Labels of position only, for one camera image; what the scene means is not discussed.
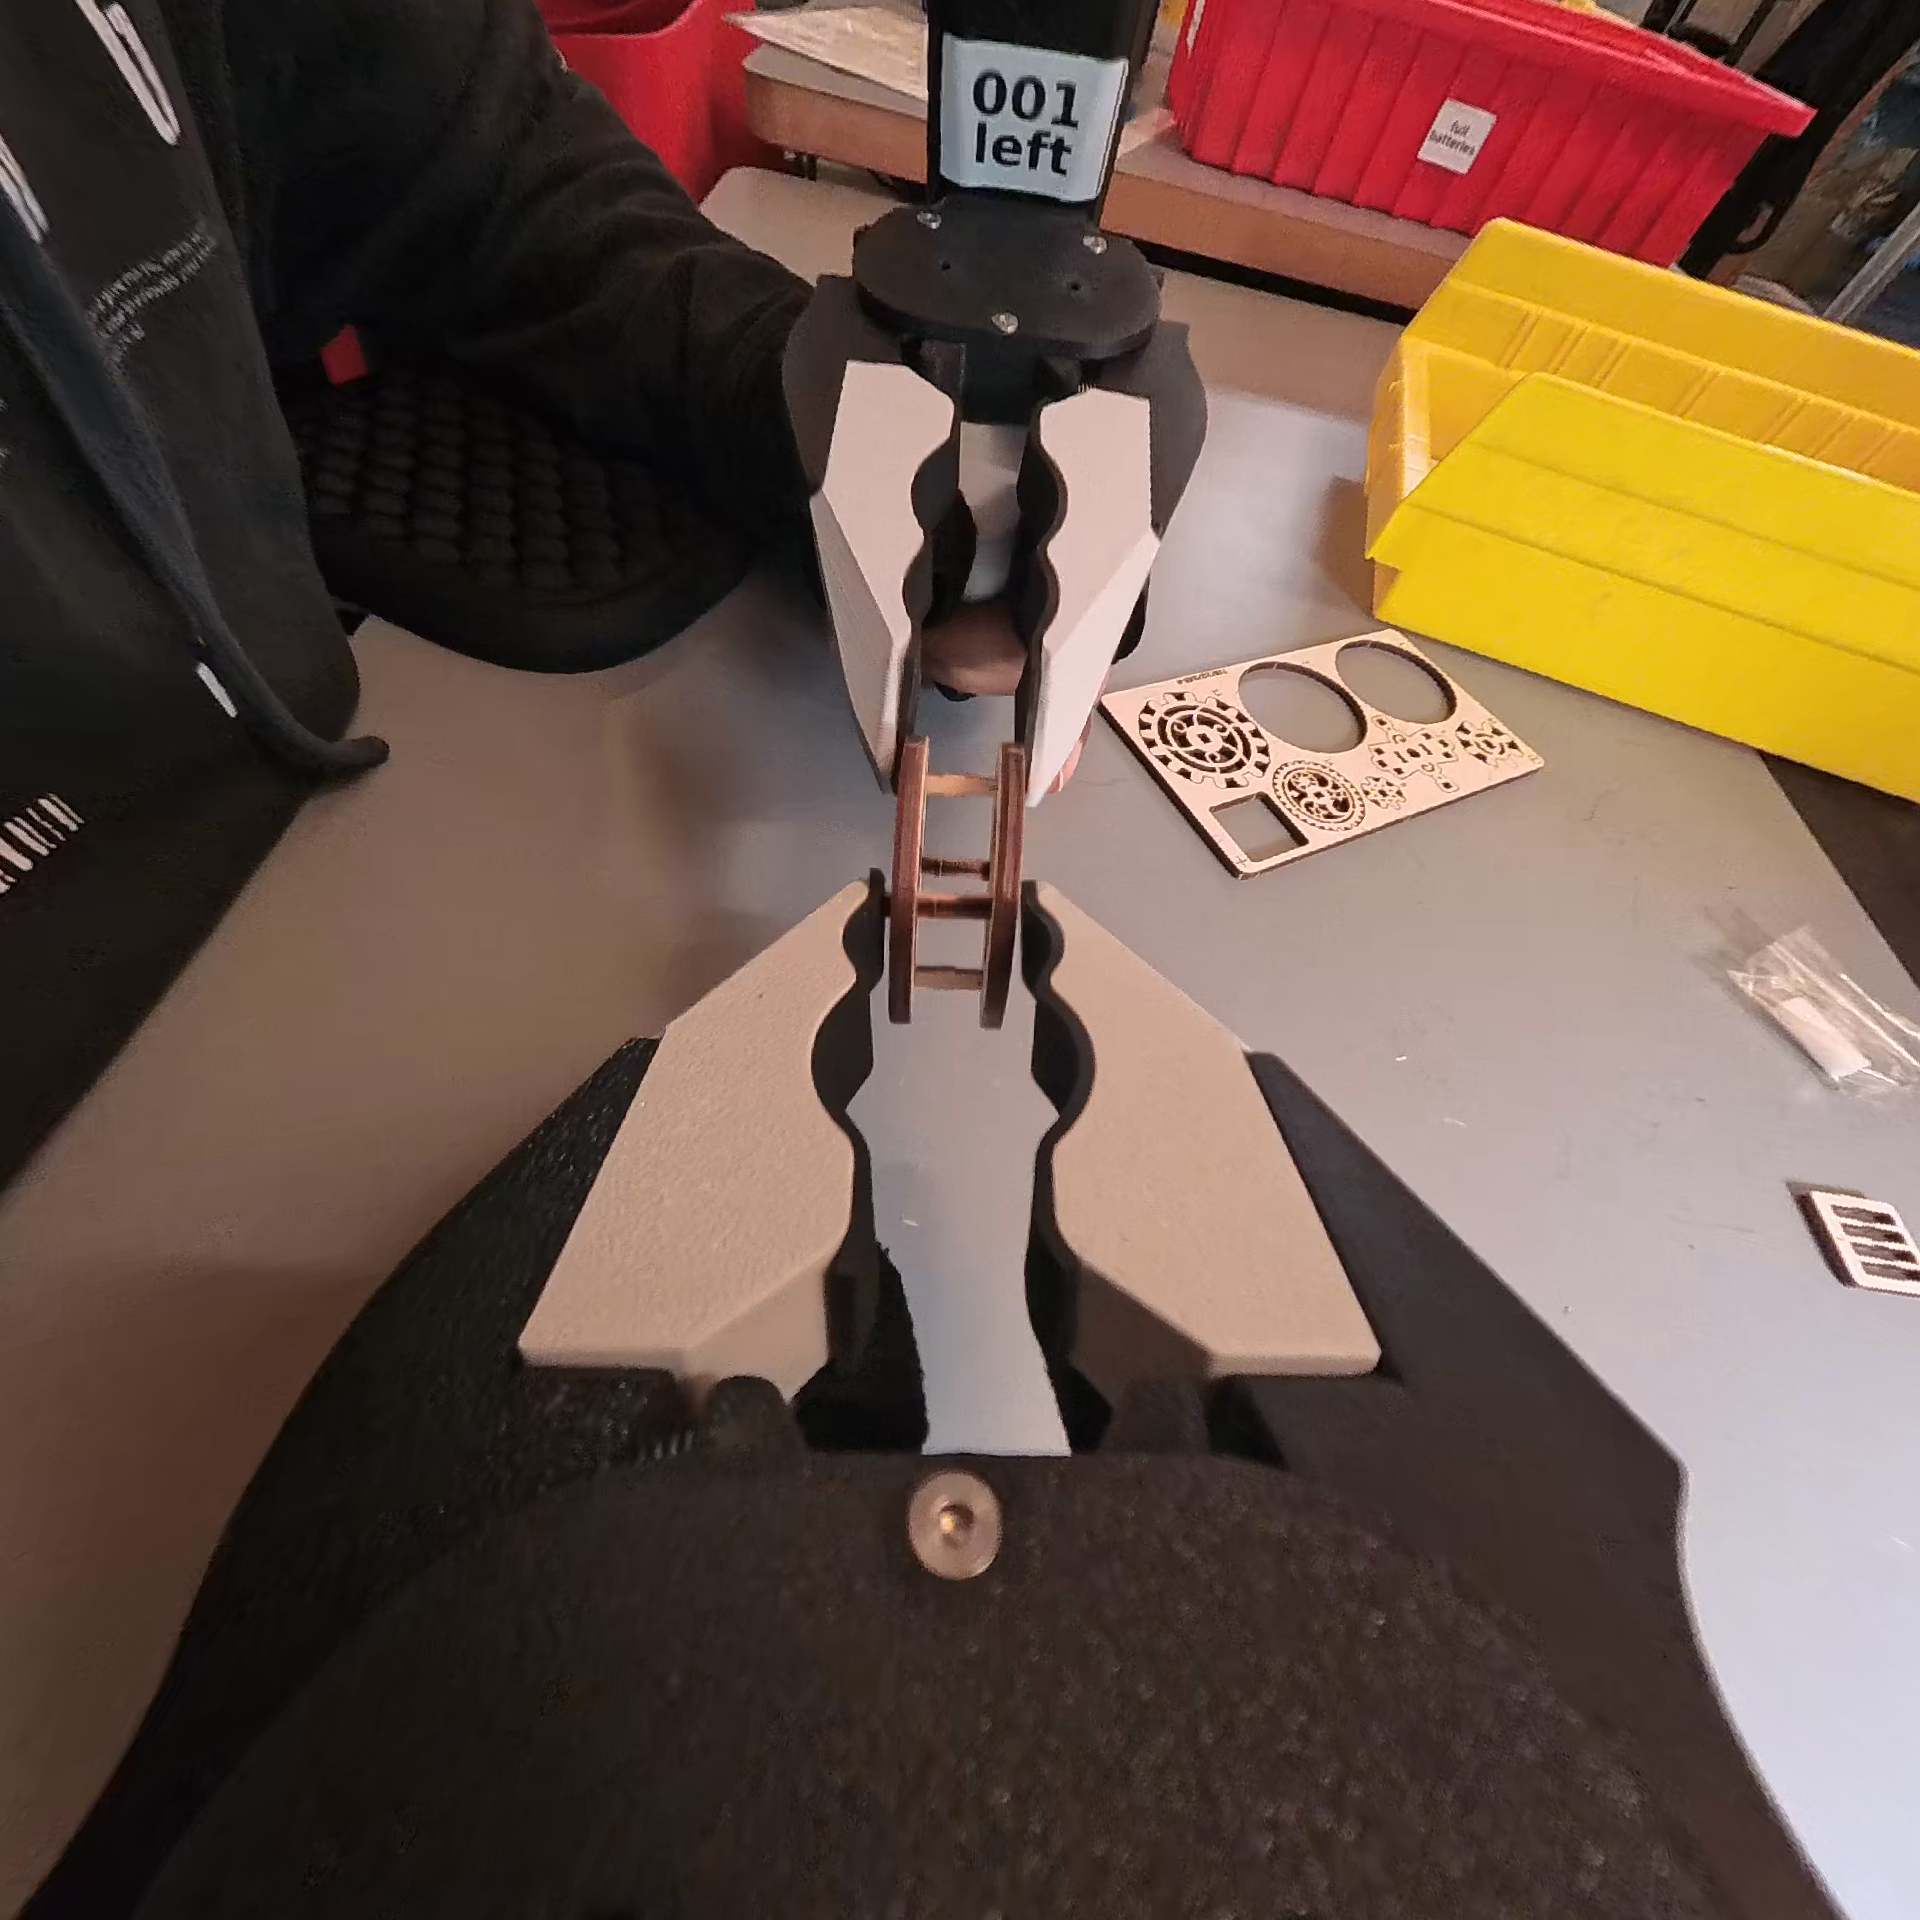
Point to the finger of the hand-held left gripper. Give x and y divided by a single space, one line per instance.
1102 570
870 511

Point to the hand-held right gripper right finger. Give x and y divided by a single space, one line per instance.
1201 1200

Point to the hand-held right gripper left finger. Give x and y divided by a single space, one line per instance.
705 1200

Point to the wooden spool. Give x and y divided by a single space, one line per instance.
905 900

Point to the person's left hand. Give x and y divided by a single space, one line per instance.
975 648

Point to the laser-cut wooden sheet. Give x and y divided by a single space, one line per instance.
1368 758

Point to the red plastic tote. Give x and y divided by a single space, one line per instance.
1350 105

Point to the red plastic basket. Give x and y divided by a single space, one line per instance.
645 74

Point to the yellow plastic bin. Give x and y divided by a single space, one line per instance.
1651 570

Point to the clear plastic bag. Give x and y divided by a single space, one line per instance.
1822 1021

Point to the small slotted wooden piece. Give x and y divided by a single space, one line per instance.
1868 1238

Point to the person's black hoodie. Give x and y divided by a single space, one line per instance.
121 601

